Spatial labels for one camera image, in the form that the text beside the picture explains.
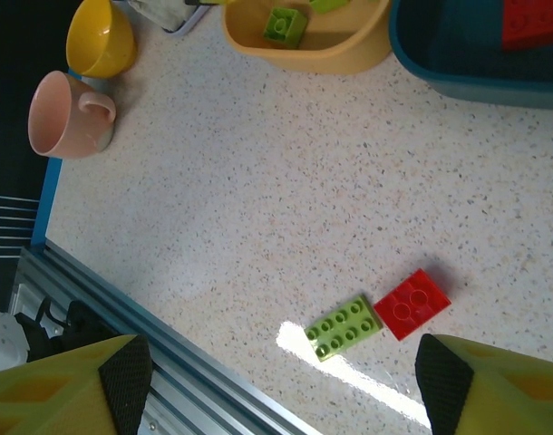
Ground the yellow plastic container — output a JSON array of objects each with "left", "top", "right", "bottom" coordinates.
[{"left": 221, "top": 0, "right": 393, "bottom": 76}]

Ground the green two-by-four lego brick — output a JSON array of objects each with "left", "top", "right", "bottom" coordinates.
[
  {"left": 303, "top": 294, "right": 383, "bottom": 363},
  {"left": 307, "top": 0, "right": 353, "bottom": 14}
]

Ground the pink cup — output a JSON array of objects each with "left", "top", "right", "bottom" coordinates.
[{"left": 27, "top": 70, "right": 118, "bottom": 160}]

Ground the aluminium front rail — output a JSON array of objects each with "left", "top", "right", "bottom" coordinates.
[{"left": 13, "top": 239, "right": 325, "bottom": 435}]

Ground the lavender tray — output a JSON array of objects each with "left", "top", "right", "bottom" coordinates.
[{"left": 165, "top": 3, "right": 212, "bottom": 36}]

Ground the yellow bowl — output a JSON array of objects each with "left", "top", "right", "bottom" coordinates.
[{"left": 65, "top": 0, "right": 137, "bottom": 79}]

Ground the blue-edged aluminium side beam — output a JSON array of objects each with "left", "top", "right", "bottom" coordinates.
[{"left": 30, "top": 156, "right": 65, "bottom": 249}]

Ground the red two-by-two lego brick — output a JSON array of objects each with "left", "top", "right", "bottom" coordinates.
[{"left": 373, "top": 267, "right": 453, "bottom": 342}]

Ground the beige cloth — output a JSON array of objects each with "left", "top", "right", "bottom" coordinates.
[{"left": 129, "top": 0, "right": 197, "bottom": 32}]

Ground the green two-by-two lego brick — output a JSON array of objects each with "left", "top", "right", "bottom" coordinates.
[{"left": 262, "top": 7, "right": 308, "bottom": 50}]

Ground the red two-by-four lego brick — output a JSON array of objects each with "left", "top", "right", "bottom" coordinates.
[{"left": 501, "top": 0, "right": 553, "bottom": 52}]

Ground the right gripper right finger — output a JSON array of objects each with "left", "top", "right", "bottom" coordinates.
[{"left": 414, "top": 333, "right": 553, "bottom": 435}]

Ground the teal plastic container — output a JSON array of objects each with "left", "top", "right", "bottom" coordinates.
[{"left": 388, "top": 0, "right": 553, "bottom": 111}]

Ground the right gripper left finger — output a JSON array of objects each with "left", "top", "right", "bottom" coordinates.
[{"left": 0, "top": 333, "right": 153, "bottom": 435}]

